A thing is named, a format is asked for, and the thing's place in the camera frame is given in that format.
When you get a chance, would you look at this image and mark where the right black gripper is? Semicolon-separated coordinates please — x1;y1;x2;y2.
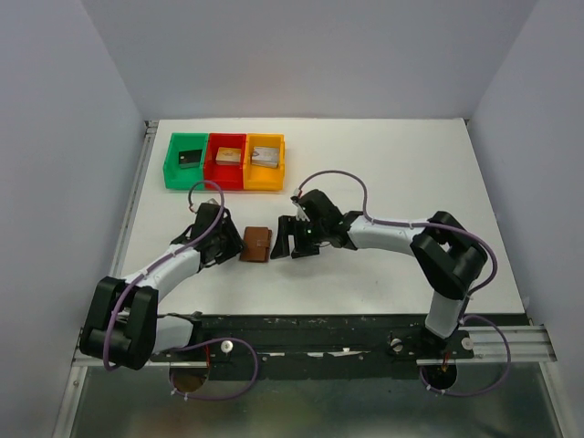
269;215;327;259

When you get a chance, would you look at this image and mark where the brown leather card holder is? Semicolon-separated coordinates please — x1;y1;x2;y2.
240;226;272;263

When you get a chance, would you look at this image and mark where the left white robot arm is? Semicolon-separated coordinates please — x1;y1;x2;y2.
78;202;244;370

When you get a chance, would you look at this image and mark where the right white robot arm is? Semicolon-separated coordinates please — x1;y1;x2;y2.
270;190;487;358

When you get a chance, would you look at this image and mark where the silver card stack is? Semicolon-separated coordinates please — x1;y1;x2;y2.
251;146;279;169

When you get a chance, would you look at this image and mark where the gold card stack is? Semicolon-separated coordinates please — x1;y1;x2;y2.
215;147;241;166

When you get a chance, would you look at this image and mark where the black card stack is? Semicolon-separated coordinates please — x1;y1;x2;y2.
178;149;203;169

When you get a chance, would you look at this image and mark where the red plastic bin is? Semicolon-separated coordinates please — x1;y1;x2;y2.
203;132;246;191

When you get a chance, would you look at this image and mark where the orange plastic bin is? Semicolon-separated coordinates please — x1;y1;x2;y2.
243;133;286;192

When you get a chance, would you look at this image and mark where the green plastic bin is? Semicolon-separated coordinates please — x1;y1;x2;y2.
163;132;209;191

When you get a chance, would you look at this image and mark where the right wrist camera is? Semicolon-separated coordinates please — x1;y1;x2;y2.
290;188;303;204

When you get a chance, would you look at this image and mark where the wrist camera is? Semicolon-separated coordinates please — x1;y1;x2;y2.
290;188;303;204
203;199;220;207

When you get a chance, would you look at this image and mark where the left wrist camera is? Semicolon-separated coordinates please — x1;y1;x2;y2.
203;199;220;207

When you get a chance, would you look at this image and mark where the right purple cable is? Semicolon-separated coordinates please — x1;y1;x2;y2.
294;170;512;397

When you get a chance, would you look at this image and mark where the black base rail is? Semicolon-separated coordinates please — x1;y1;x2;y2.
151;315;474;381

